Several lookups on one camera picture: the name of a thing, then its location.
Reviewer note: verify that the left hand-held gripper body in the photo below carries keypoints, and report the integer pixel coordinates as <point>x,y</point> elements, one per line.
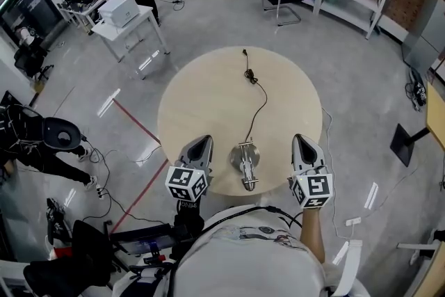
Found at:
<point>184,184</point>

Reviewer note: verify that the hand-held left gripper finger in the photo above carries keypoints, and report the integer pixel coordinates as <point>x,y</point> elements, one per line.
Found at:
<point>206,158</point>
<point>187,153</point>

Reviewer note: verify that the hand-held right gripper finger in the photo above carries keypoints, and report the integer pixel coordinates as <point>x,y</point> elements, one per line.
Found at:
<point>314,154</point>
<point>297,158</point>

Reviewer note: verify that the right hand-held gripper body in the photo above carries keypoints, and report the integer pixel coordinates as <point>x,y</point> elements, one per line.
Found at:
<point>313,189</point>

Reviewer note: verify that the person's left forearm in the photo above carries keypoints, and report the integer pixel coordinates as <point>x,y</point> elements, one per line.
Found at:
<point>187,215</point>

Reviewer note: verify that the person's right forearm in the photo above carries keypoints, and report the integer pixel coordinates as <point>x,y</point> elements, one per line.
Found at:
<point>311,233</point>

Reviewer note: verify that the white-framed wooden table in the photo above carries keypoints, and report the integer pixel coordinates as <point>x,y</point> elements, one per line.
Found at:
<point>434,274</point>

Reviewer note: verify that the white desk with laptops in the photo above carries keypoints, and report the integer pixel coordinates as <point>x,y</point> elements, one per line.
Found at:
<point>85,8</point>

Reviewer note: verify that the white power strip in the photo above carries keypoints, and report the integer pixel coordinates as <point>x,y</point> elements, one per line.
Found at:
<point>353,221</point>
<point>100,191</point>

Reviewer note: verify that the black tablet screen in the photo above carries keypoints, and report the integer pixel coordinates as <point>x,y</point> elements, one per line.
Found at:
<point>146,241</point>

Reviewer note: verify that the white ribbed strip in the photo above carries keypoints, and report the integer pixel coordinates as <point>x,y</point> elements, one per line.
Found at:
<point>351,264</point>

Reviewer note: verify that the person's white shirt torso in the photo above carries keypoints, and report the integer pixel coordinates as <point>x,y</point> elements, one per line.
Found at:
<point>250,271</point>

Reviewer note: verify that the black swivel chair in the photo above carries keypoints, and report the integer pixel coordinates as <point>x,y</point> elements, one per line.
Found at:
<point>87,243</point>
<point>33,62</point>

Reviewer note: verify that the yellow table with black base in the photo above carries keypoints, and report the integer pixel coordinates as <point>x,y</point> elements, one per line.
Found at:
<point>436,114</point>

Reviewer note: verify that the white table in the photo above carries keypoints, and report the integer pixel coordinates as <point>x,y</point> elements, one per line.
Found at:
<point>144,13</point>

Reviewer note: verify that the white printer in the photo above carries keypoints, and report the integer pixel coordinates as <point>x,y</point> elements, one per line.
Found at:
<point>118,10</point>

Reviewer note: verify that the grey metal cabinet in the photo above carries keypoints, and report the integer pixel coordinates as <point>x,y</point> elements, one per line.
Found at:
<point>427,34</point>

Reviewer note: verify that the large black display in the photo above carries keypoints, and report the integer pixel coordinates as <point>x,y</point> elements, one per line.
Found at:
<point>31,7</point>

